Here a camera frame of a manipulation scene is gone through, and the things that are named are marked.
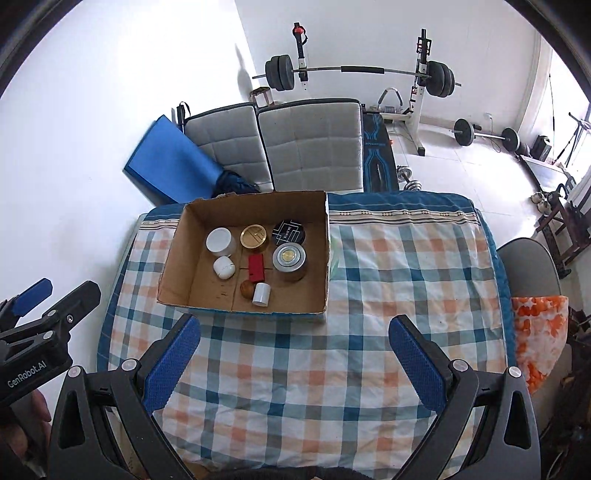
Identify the white oval case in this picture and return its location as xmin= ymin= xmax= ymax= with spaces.
xmin=212 ymin=256 xmax=236 ymax=281

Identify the white round jar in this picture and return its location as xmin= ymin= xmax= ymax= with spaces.
xmin=205 ymin=227 xmax=236 ymax=257

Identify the brown walnut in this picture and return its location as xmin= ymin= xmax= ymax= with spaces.
xmin=239 ymin=280 xmax=256 ymax=300

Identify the white cylinder bottle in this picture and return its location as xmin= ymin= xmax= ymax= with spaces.
xmin=252 ymin=282 xmax=271 ymax=308

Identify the red rectangular box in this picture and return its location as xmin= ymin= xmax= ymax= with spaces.
xmin=247 ymin=253 xmax=266 ymax=284

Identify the gold round tin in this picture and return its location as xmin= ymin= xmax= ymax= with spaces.
xmin=239 ymin=224 xmax=269 ymax=254

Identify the silver round tin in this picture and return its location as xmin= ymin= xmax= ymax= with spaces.
xmin=273 ymin=242 xmax=307 ymax=282

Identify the black round tin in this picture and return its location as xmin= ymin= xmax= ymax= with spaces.
xmin=271 ymin=219 xmax=305 ymax=246

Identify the person's left hand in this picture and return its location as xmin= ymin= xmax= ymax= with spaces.
xmin=1 ymin=390 xmax=52 ymax=479

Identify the orange white patterned cloth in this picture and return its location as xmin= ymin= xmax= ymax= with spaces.
xmin=511 ymin=295 xmax=569 ymax=394

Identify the grey chair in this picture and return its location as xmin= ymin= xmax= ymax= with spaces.
xmin=498 ymin=238 xmax=572 ymax=431

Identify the plaid checkered cloth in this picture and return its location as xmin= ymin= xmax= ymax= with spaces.
xmin=96 ymin=190 xmax=517 ymax=480

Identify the blue yoga mat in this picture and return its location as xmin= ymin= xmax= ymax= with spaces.
xmin=124 ymin=115 xmax=223 ymax=204

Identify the printed cardboard box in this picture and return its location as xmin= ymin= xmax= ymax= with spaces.
xmin=157 ymin=191 xmax=329 ymax=322

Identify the black blue bench pad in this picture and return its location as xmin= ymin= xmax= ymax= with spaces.
xmin=362 ymin=112 xmax=399 ymax=193

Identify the grey cushioned sofa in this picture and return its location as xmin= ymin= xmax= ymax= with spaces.
xmin=184 ymin=98 xmax=363 ymax=193

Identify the small barbell on floor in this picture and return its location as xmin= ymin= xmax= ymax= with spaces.
xmin=452 ymin=118 xmax=521 ymax=152

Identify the barbell on rack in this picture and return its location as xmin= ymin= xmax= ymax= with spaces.
xmin=251 ymin=55 xmax=463 ymax=99

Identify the white weight bench rack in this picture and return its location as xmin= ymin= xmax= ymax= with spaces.
xmin=291 ymin=22 xmax=432 ymax=156

